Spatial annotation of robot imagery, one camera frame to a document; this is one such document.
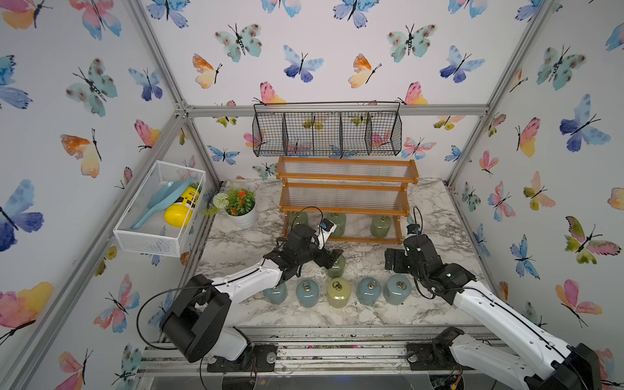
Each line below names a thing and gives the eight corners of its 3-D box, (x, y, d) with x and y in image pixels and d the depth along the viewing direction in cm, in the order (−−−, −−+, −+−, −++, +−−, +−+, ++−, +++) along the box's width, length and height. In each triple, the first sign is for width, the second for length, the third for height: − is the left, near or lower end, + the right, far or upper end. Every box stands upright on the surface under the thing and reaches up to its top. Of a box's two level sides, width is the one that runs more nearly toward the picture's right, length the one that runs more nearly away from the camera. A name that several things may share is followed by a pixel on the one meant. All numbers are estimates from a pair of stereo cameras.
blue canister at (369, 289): (358, 305, 86) (361, 297, 79) (356, 287, 90) (359, 277, 84) (378, 305, 86) (383, 297, 79) (375, 287, 90) (380, 277, 84)
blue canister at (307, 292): (297, 307, 86) (295, 298, 79) (298, 288, 90) (296, 279, 83) (318, 307, 86) (318, 298, 79) (318, 288, 90) (318, 279, 83)
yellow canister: (327, 308, 85) (328, 298, 78) (327, 289, 90) (328, 278, 82) (349, 308, 85) (352, 298, 78) (348, 289, 90) (350, 278, 82)
